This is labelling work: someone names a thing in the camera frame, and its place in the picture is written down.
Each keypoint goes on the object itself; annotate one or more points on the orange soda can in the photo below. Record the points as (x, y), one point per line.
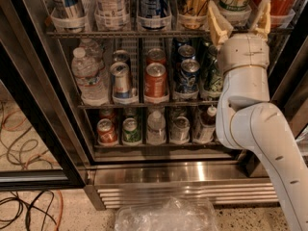
(156, 55)
(155, 80)

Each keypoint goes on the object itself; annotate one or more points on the gold tall can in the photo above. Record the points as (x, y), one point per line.
(192, 13)

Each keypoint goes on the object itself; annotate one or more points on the rear green soda can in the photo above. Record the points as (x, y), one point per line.
(204, 43)

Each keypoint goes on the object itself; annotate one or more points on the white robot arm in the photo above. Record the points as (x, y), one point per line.
(247, 120)

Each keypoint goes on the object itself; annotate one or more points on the front green soda can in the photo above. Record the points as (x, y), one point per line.
(213, 80)

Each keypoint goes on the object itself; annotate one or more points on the bottom red soda can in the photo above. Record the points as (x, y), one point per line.
(106, 131)

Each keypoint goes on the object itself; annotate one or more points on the clear plastic bin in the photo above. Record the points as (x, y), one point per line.
(174, 214)

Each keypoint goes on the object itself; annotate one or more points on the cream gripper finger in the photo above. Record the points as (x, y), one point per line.
(261, 23)
(220, 28)

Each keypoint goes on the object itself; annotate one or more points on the front clear water bottle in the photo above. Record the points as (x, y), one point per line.
(88, 78)

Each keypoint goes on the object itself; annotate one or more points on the bottom silver can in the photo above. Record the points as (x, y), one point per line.
(179, 131)

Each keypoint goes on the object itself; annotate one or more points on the open glass fridge door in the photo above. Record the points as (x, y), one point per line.
(29, 113)

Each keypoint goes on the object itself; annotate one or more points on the rear silver can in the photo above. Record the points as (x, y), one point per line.
(121, 56)

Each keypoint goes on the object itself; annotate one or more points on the white labelled tall can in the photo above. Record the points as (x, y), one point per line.
(114, 12)

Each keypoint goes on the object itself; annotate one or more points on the rear blue pepsi can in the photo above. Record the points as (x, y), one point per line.
(182, 41)

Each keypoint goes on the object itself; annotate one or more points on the blue pepsi can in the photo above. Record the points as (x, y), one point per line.
(187, 76)
(182, 41)
(185, 52)

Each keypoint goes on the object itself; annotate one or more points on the clear water bottle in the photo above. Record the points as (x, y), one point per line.
(93, 49)
(88, 78)

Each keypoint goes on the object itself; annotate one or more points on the middle blue pepsi can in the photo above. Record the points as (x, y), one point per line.
(185, 52)

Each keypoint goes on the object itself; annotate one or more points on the front orange soda can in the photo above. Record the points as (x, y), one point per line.
(155, 80)

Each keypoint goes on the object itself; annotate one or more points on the bottom small water bottle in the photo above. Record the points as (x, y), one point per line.
(156, 128)

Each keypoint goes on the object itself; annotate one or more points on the middle green soda can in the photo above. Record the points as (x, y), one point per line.
(210, 57)

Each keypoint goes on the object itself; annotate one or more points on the green soda can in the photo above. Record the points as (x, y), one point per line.
(210, 57)
(204, 43)
(213, 80)
(130, 130)

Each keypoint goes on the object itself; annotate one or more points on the stainless steel display fridge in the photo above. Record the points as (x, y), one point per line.
(123, 175)

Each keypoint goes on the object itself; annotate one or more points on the rear orange soda can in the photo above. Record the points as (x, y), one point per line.
(156, 55)

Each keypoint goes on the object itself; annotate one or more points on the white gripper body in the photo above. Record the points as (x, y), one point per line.
(244, 52)

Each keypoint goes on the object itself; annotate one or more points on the front blue pepsi can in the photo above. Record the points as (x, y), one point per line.
(187, 76)

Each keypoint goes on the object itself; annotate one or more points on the bottom green soda can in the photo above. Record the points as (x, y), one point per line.
(130, 130)

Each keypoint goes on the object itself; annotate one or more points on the bottom brown drink bottle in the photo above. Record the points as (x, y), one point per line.
(204, 124)

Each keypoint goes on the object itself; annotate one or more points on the rear clear water bottle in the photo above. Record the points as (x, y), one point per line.
(93, 49)

